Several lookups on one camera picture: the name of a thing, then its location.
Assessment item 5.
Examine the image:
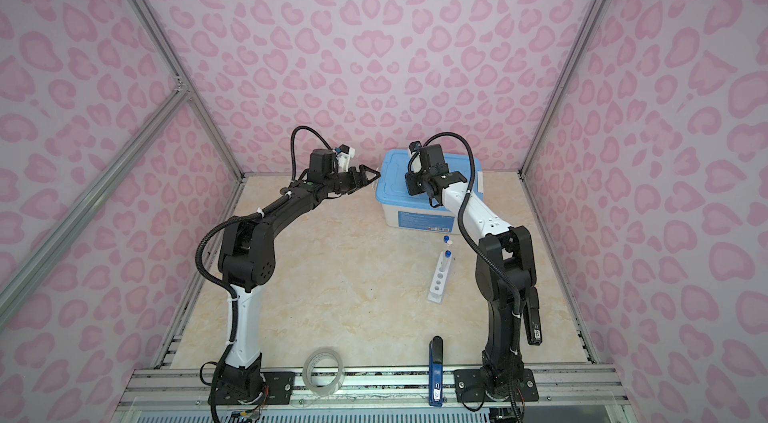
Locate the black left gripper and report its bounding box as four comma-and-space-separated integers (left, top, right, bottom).
324, 165, 380, 195

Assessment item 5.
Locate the blue plastic box lid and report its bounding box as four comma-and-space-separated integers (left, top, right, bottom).
375, 149, 484, 215

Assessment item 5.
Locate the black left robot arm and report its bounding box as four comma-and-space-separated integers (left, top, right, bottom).
194, 125, 381, 421

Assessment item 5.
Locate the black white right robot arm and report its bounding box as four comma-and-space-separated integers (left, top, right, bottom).
405, 132, 543, 419

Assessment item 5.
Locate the white plastic storage box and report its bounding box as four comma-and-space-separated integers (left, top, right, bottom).
383, 205, 460, 234

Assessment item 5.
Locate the white test tube rack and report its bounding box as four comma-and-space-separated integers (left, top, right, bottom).
427, 250, 453, 304

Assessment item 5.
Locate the blue black stapler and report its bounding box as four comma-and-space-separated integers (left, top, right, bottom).
428, 336, 444, 407

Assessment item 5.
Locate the clear tape roll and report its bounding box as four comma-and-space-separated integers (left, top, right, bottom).
301, 347, 346, 398

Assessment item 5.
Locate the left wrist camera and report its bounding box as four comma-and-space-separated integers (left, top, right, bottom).
334, 145, 355, 173

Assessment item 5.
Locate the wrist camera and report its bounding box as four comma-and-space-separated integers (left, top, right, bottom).
408, 141, 422, 157
334, 145, 355, 173

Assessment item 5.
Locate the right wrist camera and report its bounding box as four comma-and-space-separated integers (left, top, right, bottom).
408, 141, 422, 157

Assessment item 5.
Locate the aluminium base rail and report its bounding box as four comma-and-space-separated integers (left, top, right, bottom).
112, 363, 637, 422

